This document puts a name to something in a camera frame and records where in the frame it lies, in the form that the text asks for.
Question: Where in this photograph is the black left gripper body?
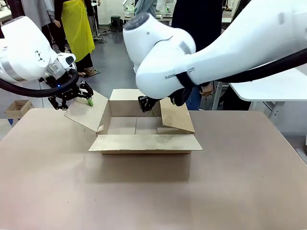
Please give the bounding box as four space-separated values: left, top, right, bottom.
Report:
45 69 84 97

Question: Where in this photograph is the open brown cardboard box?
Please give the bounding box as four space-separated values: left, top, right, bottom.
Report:
64 88 203 155

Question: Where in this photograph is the small open cardboard box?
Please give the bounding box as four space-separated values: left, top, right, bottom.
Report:
4 100 35 119

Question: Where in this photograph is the person's bare hand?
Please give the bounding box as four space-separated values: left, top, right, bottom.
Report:
200 82 214 97

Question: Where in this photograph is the person in yellow apron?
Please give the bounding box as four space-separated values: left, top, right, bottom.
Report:
53 0 100 78

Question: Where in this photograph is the green plastic stool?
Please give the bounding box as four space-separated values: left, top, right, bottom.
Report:
110 15 124 32

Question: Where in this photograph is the person in grey clothes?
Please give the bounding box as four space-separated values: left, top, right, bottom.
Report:
21 0 56 30

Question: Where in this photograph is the white background workbench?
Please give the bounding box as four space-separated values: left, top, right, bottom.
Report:
119 0 174 26

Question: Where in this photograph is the person in black top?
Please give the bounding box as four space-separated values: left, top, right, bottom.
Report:
171 0 224 111

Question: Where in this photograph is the white side table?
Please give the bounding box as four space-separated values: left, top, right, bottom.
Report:
212 65 307 111

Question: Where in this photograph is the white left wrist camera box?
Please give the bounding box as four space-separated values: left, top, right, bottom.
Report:
57 53 77 72

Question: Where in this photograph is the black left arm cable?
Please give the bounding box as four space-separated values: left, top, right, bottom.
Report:
0 69 80 98

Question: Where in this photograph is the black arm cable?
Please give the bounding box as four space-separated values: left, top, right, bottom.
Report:
0 69 80 98
176 47 307 85

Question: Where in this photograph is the black strap on right arm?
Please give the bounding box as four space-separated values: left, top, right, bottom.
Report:
167 70 200 107

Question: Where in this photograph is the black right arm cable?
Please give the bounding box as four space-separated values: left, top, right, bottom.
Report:
176 47 307 85

